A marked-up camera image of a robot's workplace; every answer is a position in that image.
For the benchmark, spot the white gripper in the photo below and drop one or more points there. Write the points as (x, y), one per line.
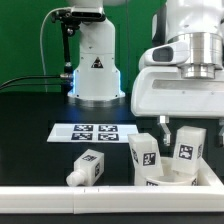
(161, 91)

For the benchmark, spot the white marker sheet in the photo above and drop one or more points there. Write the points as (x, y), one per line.
(91, 133)

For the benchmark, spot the white round stool seat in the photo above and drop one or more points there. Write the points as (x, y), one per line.
(170, 177)

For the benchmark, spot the white L-shaped fence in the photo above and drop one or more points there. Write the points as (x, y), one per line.
(206, 196)

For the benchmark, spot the black camera on stand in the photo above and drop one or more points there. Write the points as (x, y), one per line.
(71, 19)

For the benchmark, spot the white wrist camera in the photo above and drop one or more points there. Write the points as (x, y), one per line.
(169, 54)

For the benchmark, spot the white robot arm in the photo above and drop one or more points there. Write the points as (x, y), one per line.
(181, 76)

